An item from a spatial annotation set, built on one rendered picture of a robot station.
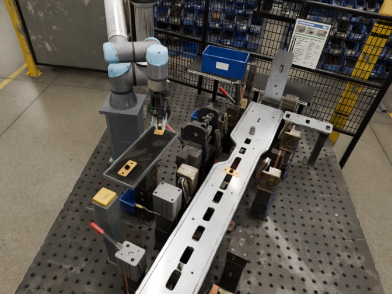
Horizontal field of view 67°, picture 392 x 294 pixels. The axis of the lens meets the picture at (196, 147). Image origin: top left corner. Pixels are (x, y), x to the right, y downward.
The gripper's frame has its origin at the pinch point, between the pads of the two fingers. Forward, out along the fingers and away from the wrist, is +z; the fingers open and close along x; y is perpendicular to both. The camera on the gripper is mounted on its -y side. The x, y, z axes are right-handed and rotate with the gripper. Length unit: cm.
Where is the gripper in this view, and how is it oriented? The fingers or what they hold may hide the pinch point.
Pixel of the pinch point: (160, 125)
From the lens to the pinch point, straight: 128.0
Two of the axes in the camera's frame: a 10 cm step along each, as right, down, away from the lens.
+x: 9.9, 1.3, -0.5
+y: -1.3, 6.5, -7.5
